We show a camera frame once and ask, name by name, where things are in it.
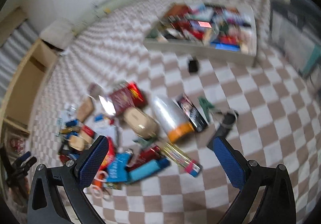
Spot pink scissors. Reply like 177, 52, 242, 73
89, 170, 111, 199

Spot blue pouch packet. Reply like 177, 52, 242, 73
106, 152, 132, 183

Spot checkered bed sheet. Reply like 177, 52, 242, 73
27, 0, 320, 223

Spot wooden shelf unit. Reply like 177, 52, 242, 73
1, 39, 58, 135

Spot black printed packet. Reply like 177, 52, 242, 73
176, 93, 208, 133

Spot light blue tube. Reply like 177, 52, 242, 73
128, 158, 170, 184

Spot green clip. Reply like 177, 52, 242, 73
198, 96, 215, 123

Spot beige oval wooden case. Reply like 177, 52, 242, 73
124, 107, 159, 140

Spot white bottle orange cap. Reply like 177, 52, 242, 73
151, 95, 194, 143

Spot dark red book box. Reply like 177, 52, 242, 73
108, 81, 147, 116

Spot small black square object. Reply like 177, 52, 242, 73
188, 58, 199, 74

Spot far white tray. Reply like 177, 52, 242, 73
143, 1, 257, 67

